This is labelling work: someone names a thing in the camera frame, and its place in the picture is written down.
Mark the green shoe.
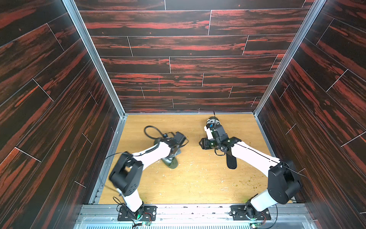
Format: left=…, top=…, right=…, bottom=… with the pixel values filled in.
left=204, top=116, right=226, bottom=149
left=162, top=138, right=181, bottom=169

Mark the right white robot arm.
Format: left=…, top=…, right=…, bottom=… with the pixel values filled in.
left=199, top=137, right=302, bottom=212

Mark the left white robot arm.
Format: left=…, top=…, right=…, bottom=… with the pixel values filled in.
left=109, top=135, right=186, bottom=215

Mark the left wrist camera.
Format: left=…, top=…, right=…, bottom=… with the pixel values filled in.
left=173, top=132, right=186, bottom=148

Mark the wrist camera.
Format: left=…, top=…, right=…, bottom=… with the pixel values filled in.
left=173, top=132, right=186, bottom=148
left=211, top=125, right=228, bottom=142

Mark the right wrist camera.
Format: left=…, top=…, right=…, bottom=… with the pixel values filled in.
left=211, top=125, right=228, bottom=142

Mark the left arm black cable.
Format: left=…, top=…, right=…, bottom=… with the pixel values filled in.
left=143, top=125, right=168, bottom=141

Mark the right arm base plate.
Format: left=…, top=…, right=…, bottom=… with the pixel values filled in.
left=229, top=205, right=271, bottom=221

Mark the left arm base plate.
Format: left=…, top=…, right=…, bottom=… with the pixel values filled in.
left=117, top=205, right=157, bottom=222

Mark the front aluminium frame rail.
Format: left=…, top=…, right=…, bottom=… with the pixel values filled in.
left=74, top=204, right=319, bottom=229

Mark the right aluminium corner post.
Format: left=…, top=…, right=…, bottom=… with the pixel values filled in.
left=254, top=0, right=326, bottom=119

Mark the aluminium corner post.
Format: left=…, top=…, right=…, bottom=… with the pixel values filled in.
left=62, top=0, right=125, bottom=118
left=254, top=0, right=326, bottom=119

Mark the left aluminium corner post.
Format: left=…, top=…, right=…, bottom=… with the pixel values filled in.
left=62, top=0, right=125, bottom=118

